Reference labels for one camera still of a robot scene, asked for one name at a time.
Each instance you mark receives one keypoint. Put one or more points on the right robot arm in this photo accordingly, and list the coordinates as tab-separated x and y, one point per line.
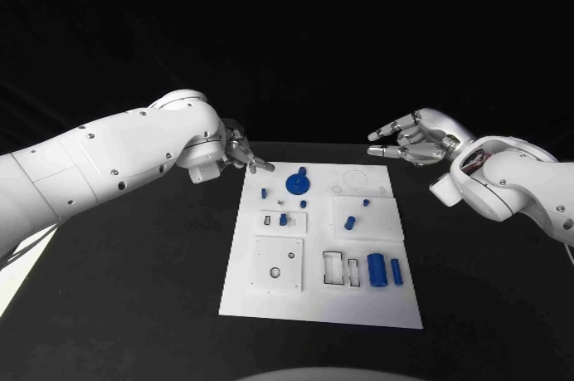
515	181

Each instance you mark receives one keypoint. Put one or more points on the thin long blue cylinder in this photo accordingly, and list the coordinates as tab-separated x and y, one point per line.
397	271

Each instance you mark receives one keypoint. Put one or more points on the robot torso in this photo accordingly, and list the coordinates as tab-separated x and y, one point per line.
328	374

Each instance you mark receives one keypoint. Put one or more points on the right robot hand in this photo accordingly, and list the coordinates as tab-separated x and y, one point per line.
422	138

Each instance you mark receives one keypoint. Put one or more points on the blue gear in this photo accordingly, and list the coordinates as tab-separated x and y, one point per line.
298	183

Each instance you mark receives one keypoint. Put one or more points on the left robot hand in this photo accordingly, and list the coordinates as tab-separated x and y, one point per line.
243	152

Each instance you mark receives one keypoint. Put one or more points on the blue plug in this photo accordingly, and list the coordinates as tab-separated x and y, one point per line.
283	219

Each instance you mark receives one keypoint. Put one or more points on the white task board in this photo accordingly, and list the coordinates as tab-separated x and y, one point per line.
321	247

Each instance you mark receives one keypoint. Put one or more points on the short blue cylinder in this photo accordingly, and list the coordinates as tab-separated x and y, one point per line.
349	223

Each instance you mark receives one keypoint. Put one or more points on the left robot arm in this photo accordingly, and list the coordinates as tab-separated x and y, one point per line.
111	150

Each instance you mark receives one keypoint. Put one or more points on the large blue cylinder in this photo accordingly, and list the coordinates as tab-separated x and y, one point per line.
377	270

